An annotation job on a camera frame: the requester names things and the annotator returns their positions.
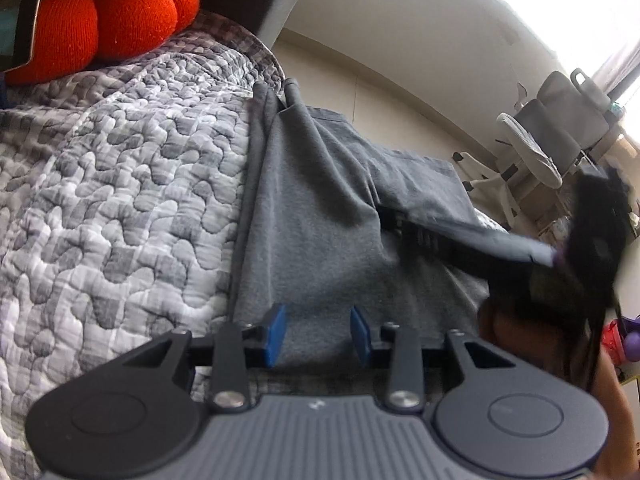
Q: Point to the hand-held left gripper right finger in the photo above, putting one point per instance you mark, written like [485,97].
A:
[360,332]

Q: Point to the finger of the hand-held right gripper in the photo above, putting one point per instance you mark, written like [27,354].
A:
[415,234]

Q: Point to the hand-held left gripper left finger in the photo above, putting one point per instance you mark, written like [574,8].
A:
[275,330]

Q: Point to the grey shirt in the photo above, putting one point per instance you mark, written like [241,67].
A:
[320,220]

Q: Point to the person's right hand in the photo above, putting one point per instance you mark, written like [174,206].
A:
[525,340]

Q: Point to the red bucket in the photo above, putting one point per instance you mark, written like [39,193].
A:
[612,341]

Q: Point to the grey office chair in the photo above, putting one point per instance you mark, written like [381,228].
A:
[560,115]

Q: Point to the grey quilted blanket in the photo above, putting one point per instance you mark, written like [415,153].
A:
[125,185]

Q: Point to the bright window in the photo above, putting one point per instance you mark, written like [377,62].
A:
[575,0]

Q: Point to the grey bed headboard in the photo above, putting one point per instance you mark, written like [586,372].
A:
[250,0]

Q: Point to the orange knot cushion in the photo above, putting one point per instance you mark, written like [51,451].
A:
[125,15]

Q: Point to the black phone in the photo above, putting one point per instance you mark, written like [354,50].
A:
[15,25]

